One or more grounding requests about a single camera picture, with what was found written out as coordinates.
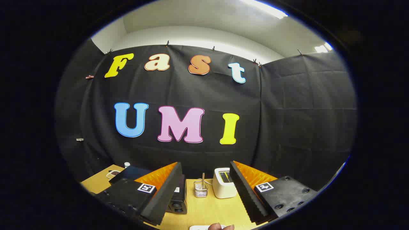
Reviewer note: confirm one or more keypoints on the small white dish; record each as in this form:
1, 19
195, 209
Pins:
112, 174

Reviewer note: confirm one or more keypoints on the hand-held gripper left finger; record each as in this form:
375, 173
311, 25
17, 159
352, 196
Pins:
166, 191

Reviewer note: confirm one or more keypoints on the black toaster oven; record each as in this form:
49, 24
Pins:
131, 174

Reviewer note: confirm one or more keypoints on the white bread toaster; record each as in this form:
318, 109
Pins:
220, 188

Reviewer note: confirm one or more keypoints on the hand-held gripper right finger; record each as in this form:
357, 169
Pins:
244, 195

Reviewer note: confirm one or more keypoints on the white square plate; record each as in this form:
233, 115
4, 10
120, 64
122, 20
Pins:
198, 227

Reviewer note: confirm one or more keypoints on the ceiling light panel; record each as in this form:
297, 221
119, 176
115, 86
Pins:
323, 48
268, 8

